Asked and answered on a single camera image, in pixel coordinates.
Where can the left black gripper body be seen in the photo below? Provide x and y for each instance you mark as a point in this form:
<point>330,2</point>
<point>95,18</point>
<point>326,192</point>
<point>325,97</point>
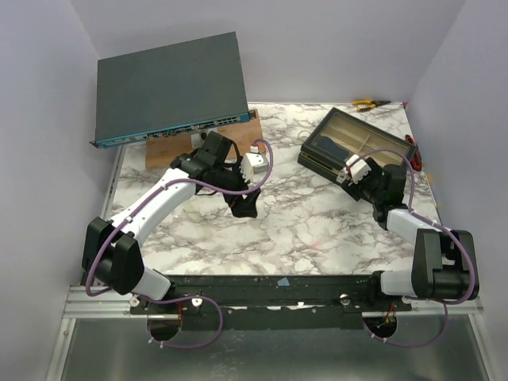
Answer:
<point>228,180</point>

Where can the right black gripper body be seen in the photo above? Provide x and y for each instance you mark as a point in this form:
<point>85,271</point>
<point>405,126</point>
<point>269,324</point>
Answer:
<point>360,186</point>

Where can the black compartment box with lid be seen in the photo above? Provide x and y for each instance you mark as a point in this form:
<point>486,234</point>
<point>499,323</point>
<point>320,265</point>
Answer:
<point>358,137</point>

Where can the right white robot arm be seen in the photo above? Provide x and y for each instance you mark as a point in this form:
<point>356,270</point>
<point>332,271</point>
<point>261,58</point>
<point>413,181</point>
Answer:
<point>443,267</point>

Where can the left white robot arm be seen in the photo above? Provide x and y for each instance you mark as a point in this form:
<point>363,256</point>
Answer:
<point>112,247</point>

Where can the wooden board stand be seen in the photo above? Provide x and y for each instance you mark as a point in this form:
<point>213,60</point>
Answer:
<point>159,153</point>

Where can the rolled navy blue cloth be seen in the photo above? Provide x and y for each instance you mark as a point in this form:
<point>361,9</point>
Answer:
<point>334,149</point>

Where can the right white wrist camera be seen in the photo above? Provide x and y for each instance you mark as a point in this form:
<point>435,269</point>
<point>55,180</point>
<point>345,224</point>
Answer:
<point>356,168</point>

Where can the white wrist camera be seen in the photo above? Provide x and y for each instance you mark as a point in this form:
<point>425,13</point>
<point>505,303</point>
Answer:
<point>253,164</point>
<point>356,168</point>

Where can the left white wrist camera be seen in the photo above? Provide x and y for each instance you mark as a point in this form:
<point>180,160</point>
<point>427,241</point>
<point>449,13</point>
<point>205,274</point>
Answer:
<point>253,164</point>

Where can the yellow handled pliers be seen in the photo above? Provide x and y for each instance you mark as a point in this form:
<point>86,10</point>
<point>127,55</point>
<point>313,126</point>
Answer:
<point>366,105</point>

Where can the grey network switch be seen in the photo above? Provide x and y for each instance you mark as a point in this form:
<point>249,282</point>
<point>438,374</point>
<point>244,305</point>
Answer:
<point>161,92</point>

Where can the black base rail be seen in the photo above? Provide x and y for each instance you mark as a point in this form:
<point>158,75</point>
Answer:
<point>213,303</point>

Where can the aluminium frame extrusion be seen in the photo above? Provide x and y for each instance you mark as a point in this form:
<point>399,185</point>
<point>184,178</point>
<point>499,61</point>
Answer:
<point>104,339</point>

